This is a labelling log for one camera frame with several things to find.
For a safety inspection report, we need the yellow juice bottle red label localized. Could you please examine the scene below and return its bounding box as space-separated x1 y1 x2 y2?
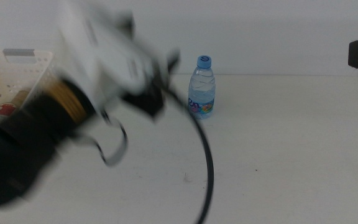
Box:
0 89 30 124

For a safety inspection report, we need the white perforated plastic basket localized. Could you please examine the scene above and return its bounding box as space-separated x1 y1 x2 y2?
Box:
0 49 57 125

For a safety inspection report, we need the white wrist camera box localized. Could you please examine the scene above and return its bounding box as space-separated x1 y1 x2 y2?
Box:
57 0 155 103

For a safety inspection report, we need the clear water bottle blue cap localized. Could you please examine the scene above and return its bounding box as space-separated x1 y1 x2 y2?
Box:
188 55 216 120

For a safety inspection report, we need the black camera cable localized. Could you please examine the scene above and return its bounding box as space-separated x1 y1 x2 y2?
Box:
163 86 214 224

